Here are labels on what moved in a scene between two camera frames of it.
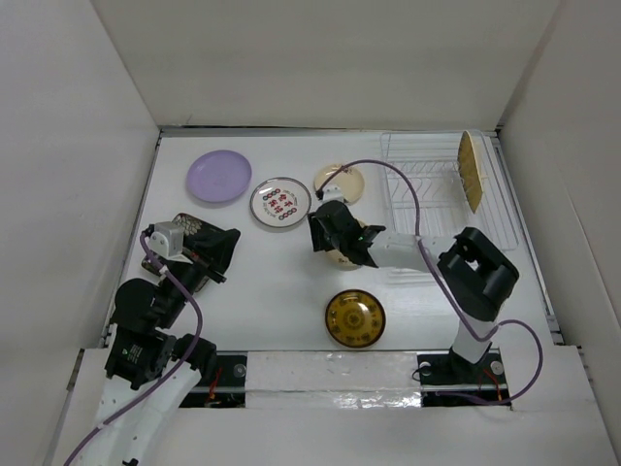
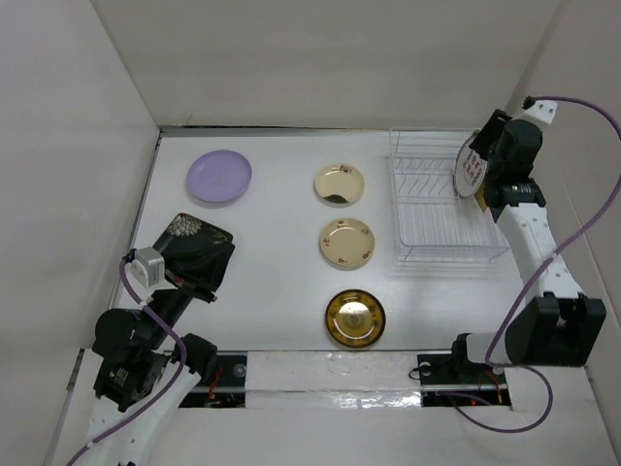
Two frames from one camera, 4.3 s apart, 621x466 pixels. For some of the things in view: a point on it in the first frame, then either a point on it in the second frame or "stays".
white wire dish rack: x=427 y=192 stays
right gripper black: x=320 y=242 to x=492 y=129
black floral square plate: x=208 y=241 stays
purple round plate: x=219 y=176 stays
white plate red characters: x=279 y=202 to x=470 y=170
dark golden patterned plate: x=355 y=318 stays
